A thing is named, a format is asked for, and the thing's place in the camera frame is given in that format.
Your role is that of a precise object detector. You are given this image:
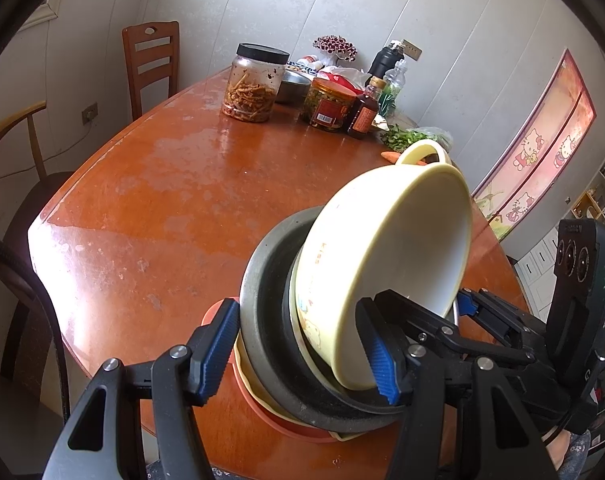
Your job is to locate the red and white tissue pack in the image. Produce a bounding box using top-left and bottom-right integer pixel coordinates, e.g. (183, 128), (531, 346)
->
(317, 65), (371, 92)

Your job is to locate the light bentwood chair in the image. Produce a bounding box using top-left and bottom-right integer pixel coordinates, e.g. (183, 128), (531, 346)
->
(0, 101), (78, 411)

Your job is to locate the round steel pan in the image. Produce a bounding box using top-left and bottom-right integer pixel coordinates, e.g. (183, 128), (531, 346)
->
(239, 206), (408, 433)

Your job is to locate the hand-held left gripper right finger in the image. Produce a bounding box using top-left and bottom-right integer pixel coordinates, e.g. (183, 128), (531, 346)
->
(355, 297), (558, 480)

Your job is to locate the pickle jar with black lid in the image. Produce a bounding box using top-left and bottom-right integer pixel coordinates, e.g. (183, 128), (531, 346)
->
(221, 43), (290, 123)

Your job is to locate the pink cartoon cat door curtain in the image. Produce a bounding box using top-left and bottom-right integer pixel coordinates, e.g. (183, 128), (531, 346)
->
(471, 48), (597, 241)

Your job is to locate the dark sauce bottle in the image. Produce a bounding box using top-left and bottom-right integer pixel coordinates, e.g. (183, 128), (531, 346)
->
(347, 76), (387, 140)

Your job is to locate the pink crab-shaped plate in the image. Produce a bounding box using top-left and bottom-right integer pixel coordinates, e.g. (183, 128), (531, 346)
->
(201, 300), (343, 445)

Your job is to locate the bag of green vegetables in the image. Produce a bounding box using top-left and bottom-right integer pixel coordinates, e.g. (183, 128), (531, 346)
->
(380, 126), (454, 153)

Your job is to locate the red-labelled sauce jar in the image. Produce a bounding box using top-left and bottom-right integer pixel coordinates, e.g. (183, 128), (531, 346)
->
(301, 77), (363, 133)

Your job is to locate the brown slatted wooden chair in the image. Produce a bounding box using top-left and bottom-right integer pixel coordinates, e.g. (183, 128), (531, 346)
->
(121, 21), (180, 122)

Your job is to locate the yellow shell-shaped plate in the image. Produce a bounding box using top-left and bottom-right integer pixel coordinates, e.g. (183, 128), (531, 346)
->
(234, 337), (368, 442)

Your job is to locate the window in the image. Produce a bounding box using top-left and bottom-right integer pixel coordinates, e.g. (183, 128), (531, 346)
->
(20, 0), (63, 31)

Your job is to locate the white storage cabinet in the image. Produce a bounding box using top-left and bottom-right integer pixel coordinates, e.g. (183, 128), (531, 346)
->
(513, 152), (605, 321)

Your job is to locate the clear plastic bottle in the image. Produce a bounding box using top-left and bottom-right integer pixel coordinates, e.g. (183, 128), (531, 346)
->
(380, 59), (408, 117)

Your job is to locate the dark red flower bouquet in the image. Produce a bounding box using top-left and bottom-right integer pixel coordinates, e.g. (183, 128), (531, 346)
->
(313, 35), (358, 61)

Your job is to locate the steel food container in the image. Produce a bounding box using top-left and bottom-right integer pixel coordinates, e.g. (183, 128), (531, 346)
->
(275, 69), (313, 106)

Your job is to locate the black thermos flask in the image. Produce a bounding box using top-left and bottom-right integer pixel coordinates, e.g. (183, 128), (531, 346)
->
(367, 40), (403, 81)

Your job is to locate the black cable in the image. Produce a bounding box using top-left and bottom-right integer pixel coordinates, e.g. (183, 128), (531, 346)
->
(0, 230), (70, 421)

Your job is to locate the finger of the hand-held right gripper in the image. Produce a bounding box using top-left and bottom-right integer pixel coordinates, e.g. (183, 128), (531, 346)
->
(457, 288), (549, 362)
(373, 289), (539, 374)

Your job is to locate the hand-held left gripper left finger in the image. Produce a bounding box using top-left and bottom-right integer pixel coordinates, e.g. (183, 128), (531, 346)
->
(42, 297), (241, 480)

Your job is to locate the cream bowl with handle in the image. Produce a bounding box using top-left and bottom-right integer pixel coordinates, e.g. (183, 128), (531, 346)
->
(290, 140), (474, 392)

